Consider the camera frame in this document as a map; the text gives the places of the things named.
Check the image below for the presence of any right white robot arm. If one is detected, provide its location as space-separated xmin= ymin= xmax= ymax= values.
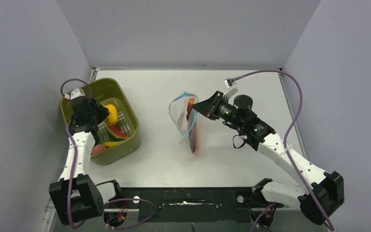
xmin=192 ymin=91 xmax=344 ymax=225

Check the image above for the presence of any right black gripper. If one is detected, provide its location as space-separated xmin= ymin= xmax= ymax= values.
xmin=192 ymin=91 xmax=244 ymax=129

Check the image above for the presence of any olive green plastic bin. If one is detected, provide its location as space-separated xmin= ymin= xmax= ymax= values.
xmin=60 ymin=78 xmax=140 ymax=165

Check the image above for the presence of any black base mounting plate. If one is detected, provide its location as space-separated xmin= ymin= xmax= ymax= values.
xmin=91 ymin=187 xmax=285 ymax=225

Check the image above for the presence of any toy watermelon slice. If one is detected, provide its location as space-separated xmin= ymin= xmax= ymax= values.
xmin=106 ymin=124 xmax=130 ymax=142

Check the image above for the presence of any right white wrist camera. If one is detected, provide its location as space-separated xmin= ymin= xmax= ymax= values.
xmin=224 ymin=78 xmax=238 ymax=100

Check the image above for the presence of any pink toy peach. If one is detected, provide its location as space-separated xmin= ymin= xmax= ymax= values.
xmin=91 ymin=144 xmax=107 ymax=156

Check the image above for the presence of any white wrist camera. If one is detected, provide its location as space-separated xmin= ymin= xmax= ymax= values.
xmin=224 ymin=78 xmax=238 ymax=100
xmin=63 ymin=88 xmax=86 ymax=101

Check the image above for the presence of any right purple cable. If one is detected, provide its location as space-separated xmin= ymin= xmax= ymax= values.
xmin=231 ymin=70 xmax=335 ymax=232

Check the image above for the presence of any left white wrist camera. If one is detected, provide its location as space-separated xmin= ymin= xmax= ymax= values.
xmin=63 ymin=88 xmax=86 ymax=101

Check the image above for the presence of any yellow toy banana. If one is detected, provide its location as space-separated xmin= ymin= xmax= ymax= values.
xmin=103 ymin=141 xmax=123 ymax=148

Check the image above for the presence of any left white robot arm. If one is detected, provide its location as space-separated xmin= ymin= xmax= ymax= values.
xmin=49 ymin=96 xmax=109 ymax=230

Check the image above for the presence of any clear zip top bag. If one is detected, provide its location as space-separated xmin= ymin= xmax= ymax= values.
xmin=168 ymin=92 xmax=206 ymax=157

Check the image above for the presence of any yellow toy bell pepper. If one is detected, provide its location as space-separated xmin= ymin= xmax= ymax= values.
xmin=104 ymin=104 xmax=118 ymax=126

